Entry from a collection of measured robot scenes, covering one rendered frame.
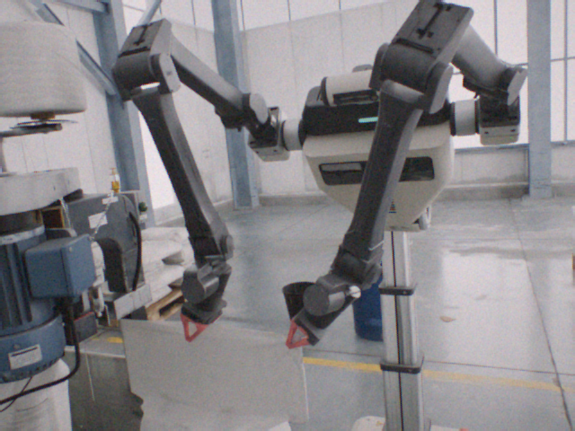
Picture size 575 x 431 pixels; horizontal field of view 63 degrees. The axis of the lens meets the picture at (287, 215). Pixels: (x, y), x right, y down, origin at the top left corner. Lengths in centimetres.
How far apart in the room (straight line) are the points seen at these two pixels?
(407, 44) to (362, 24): 853
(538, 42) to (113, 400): 775
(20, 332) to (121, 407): 105
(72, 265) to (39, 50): 38
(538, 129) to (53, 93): 791
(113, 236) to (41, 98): 47
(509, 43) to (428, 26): 818
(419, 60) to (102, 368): 154
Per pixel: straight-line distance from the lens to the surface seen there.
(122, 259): 133
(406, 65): 70
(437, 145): 118
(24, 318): 90
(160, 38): 92
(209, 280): 98
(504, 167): 889
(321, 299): 85
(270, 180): 982
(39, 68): 96
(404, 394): 164
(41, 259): 86
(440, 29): 72
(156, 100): 89
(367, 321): 331
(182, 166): 93
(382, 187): 78
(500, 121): 117
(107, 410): 197
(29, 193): 86
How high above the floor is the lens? 144
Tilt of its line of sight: 10 degrees down
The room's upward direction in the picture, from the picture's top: 6 degrees counter-clockwise
